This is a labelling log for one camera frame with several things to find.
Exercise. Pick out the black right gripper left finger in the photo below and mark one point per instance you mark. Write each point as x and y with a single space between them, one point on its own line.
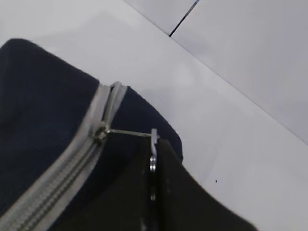
123 205

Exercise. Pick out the navy lunch bag grey handles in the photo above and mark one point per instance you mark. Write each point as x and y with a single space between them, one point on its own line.
64 136

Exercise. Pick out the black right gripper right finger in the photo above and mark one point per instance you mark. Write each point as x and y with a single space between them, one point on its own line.
184 205

